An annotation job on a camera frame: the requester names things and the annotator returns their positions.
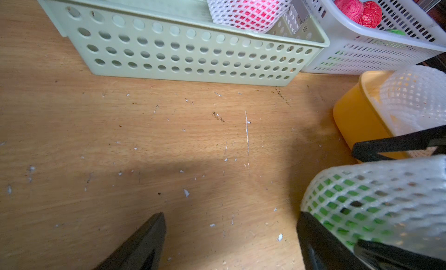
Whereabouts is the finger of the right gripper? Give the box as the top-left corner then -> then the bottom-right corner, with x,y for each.
351,125 -> 446,162
354,240 -> 446,270

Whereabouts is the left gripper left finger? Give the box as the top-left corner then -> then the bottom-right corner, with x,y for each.
95,213 -> 167,270

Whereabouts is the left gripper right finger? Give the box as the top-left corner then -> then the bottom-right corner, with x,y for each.
296,212 -> 369,270

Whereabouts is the green apple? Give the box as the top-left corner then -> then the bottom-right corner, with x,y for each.
300,155 -> 446,260
386,29 -> 406,36

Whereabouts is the red apple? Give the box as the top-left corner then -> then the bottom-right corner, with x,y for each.
356,1 -> 383,29

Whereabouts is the yellow plastic tray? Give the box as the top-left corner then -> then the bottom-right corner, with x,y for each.
333,71 -> 396,149

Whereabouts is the white plastic basket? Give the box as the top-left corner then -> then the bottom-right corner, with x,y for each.
302,0 -> 446,75

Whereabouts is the green plastic basket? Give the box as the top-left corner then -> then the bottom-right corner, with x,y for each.
37,0 -> 329,87

